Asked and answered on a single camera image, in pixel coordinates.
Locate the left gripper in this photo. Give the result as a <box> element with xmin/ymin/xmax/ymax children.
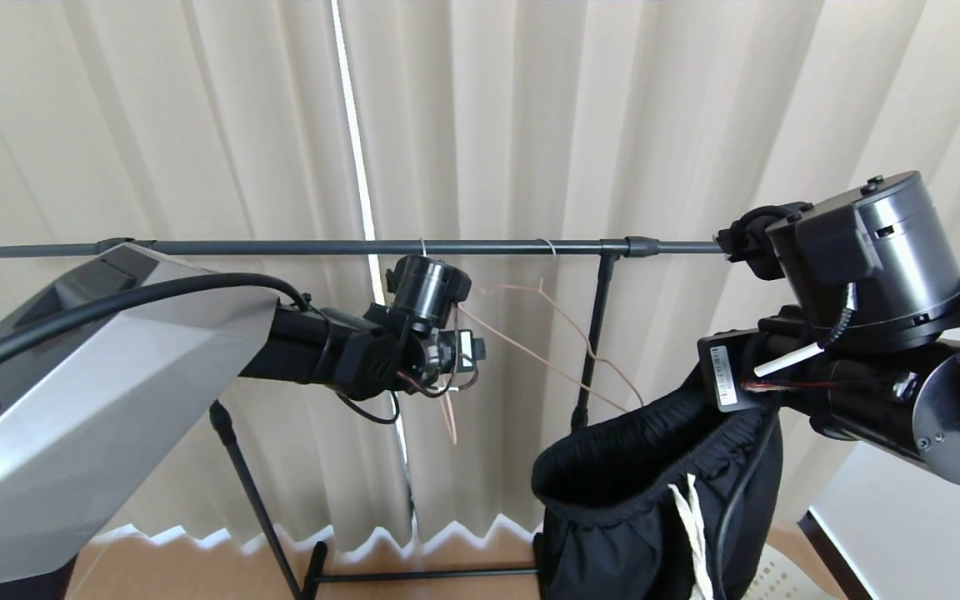
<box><xmin>401</xmin><ymin>327</ymin><xmax>489</xmax><ymax>397</ymax></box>

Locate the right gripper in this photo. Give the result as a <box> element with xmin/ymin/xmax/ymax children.
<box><xmin>697</xmin><ymin>317</ymin><xmax>960</xmax><ymax>488</ymax></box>

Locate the pink clothes hanger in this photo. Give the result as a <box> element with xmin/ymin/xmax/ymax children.
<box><xmin>455</xmin><ymin>238</ymin><xmax>646</xmax><ymax>415</ymax></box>
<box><xmin>418</xmin><ymin>240</ymin><xmax>460</xmax><ymax>445</ymax></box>

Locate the black garment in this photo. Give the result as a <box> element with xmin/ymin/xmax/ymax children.
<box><xmin>530</xmin><ymin>367</ymin><xmax>785</xmax><ymax>600</ymax></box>

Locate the black clothes rack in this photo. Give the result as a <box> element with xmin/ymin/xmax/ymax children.
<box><xmin>0</xmin><ymin>237</ymin><xmax>727</xmax><ymax>600</ymax></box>

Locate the white laundry basket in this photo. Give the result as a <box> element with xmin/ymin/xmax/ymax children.
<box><xmin>747</xmin><ymin>543</ymin><xmax>835</xmax><ymax>600</ymax></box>

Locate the beige curtain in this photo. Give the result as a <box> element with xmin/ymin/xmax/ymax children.
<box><xmin>0</xmin><ymin>0</ymin><xmax>960</xmax><ymax>555</ymax></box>

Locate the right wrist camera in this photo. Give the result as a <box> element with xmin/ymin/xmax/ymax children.
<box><xmin>715</xmin><ymin>202</ymin><xmax>814</xmax><ymax>280</ymax></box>

